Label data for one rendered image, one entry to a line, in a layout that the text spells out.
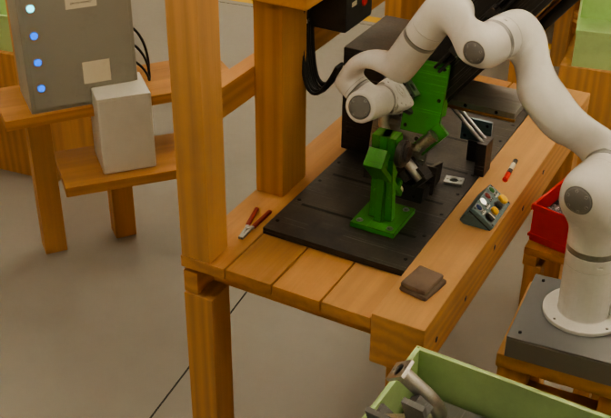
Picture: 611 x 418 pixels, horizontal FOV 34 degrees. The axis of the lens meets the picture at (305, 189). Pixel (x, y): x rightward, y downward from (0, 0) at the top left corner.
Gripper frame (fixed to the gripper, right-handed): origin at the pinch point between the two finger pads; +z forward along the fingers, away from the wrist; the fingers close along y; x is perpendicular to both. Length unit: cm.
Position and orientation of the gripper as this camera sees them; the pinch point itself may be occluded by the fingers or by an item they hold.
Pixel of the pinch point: (405, 92)
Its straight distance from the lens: 282.0
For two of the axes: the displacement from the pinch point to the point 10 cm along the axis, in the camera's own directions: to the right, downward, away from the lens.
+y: -5.3, -8.5, 0.7
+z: 4.6, -2.1, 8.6
